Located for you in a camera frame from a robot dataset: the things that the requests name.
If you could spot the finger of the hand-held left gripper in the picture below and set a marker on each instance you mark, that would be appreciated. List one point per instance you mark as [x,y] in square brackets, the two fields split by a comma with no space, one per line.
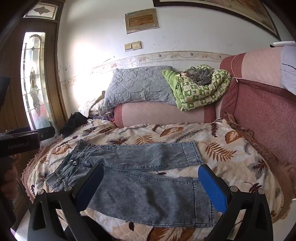
[47,134]

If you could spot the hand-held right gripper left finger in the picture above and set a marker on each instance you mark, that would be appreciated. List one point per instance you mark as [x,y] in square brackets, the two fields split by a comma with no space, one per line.
[92,183]

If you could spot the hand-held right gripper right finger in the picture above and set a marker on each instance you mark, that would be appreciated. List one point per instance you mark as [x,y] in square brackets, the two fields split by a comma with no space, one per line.
[212,187]

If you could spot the blue denim pants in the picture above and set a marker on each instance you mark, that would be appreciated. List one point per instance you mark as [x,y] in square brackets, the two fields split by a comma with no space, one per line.
[143,194]

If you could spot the person's left hand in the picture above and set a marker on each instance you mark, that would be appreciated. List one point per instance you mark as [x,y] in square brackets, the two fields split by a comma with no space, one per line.
[11,176]

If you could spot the black cloth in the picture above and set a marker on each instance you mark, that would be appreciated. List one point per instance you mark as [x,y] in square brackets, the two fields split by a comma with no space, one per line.
[72,122]

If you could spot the leaf print blanket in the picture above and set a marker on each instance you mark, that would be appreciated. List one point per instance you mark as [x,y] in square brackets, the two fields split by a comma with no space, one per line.
[231,148]

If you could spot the white pillow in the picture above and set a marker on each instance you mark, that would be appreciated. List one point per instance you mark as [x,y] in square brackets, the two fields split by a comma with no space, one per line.
[86,109]

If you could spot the small printed packet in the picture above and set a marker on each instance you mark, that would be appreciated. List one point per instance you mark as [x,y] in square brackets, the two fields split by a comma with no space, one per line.
[106,115]

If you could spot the wooden stained glass door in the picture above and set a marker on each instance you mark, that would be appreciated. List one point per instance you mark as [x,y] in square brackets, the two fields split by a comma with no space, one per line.
[13,69]

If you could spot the green patterned quilt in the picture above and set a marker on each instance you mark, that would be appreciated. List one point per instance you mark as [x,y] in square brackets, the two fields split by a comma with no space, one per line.
[198,95]

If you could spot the grey crumpled cloth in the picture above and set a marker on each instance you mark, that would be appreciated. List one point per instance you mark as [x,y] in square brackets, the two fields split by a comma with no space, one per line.
[201,77]

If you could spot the stained glass transom window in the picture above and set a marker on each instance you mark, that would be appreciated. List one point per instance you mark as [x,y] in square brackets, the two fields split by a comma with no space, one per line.
[41,10]

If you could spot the lavender cloth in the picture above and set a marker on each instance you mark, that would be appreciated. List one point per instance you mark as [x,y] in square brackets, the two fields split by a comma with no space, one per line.
[289,69]

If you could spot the small beige wall switch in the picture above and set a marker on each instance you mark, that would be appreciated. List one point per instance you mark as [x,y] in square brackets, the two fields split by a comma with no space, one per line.
[128,46]

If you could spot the large beige wall switch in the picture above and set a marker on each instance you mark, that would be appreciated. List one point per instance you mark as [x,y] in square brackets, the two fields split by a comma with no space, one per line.
[137,45]

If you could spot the framed wall plaque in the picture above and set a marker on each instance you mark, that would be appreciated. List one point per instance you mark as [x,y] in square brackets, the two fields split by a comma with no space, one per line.
[141,20]

